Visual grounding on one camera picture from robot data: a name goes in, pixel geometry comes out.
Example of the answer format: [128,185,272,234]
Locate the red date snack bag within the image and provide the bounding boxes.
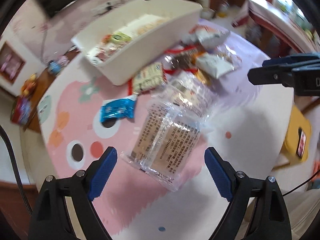
[183,25,231,50]

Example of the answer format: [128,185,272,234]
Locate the clear cracker packet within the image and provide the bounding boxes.
[122,72,218,191]

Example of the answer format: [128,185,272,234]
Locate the white grey snack bag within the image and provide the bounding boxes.
[195,53,241,79]

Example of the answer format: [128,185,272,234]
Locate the yellow stool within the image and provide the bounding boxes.
[280,105,312,165]

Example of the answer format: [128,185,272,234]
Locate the cartoon pink purple tablecloth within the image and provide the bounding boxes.
[37,34,293,239]

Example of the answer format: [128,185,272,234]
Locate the blue foil snack packet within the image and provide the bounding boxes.
[100,98,136,122]

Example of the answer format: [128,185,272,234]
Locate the red round cookie tin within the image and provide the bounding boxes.
[10,95,31,126]

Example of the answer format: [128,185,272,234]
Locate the brown wooden tv cabinet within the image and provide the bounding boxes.
[22,46,79,133]

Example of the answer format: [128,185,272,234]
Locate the fruit bowl with apples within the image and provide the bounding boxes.
[21,73,37,98]

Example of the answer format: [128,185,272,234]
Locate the white red snack packet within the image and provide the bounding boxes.
[130,62,167,94]

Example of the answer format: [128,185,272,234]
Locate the blue snow globe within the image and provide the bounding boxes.
[48,60,61,75]

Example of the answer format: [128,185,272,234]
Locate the pink toy figure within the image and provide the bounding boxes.
[57,55,69,68]

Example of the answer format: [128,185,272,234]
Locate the white plastic storage bin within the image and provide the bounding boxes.
[71,0,202,86]

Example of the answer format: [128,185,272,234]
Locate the pink dumbbells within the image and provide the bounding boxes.
[1,54,18,73]

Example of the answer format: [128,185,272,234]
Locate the green snack packet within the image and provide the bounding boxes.
[110,31,132,43]

